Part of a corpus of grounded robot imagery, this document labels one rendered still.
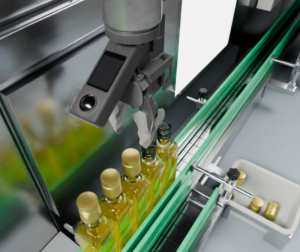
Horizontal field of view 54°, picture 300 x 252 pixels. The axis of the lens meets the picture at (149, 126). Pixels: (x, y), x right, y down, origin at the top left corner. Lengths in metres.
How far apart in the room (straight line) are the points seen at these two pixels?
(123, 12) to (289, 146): 0.97
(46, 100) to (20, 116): 0.05
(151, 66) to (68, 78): 0.16
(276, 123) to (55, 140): 0.95
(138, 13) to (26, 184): 0.40
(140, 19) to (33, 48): 0.18
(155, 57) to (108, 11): 0.11
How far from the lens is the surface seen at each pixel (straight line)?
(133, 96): 0.42
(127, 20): 0.36
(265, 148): 1.17
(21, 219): 0.66
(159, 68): 0.42
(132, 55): 0.38
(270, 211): 0.95
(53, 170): 0.59
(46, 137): 0.53
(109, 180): 0.51
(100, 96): 0.37
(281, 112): 1.35
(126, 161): 0.53
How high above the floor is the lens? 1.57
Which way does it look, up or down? 45 degrees down
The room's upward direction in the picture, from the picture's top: straight up
